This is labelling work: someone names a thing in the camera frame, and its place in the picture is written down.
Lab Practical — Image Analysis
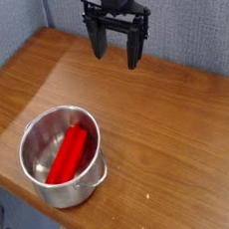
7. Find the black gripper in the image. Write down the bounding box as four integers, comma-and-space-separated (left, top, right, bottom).
81, 0, 151, 70

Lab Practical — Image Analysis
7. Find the red elongated object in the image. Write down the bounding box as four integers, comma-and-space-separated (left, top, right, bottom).
46, 122, 88, 185

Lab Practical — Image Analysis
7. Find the silver metal pot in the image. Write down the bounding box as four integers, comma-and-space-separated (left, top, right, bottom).
19, 106, 109, 208

